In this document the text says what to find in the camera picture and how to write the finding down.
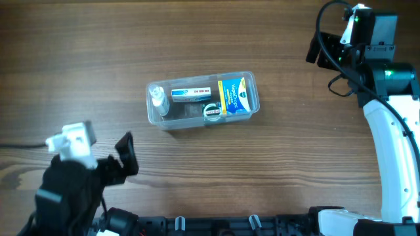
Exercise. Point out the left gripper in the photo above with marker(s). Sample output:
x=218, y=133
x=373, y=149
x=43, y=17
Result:
x=119, y=173

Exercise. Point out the white spray bottle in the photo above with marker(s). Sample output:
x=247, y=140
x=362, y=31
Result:
x=159, y=99

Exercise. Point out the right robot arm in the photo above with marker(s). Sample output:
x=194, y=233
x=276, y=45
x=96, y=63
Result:
x=388, y=93

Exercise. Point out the white Panadol box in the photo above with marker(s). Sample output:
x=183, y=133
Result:
x=191, y=94

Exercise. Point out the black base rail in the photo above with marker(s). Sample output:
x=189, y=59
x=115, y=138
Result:
x=279, y=225

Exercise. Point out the clear plastic container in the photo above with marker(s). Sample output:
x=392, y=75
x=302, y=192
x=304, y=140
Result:
x=189, y=114

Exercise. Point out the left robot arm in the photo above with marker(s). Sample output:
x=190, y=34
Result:
x=70, y=193

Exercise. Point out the green Zam-Buk box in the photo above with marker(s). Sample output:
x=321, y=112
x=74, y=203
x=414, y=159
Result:
x=211, y=112

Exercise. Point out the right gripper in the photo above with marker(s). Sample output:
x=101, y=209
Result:
x=332, y=42

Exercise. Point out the blue VapoDrops box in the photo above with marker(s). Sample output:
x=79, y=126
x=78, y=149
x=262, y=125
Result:
x=233, y=96

